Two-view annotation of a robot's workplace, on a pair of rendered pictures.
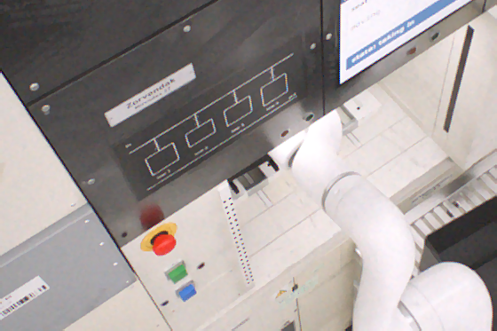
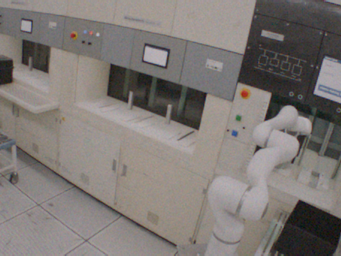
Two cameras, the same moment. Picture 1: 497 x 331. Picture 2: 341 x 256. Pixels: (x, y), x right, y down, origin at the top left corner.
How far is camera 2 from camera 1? 1.43 m
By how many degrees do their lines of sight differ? 55
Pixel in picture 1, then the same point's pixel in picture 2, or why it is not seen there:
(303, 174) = not seen: hidden behind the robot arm
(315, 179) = not seen: hidden behind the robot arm
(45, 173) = (244, 34)
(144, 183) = (255, 63)
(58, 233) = (234, 54)
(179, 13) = (288, 19)
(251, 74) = (294, 56)
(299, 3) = (313, 45)
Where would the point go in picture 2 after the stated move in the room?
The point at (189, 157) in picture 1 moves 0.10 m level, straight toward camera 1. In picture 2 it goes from (268, 67) to (259, 67)
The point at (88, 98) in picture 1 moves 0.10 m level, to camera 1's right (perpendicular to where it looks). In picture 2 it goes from (262, 22) to (275, 25)
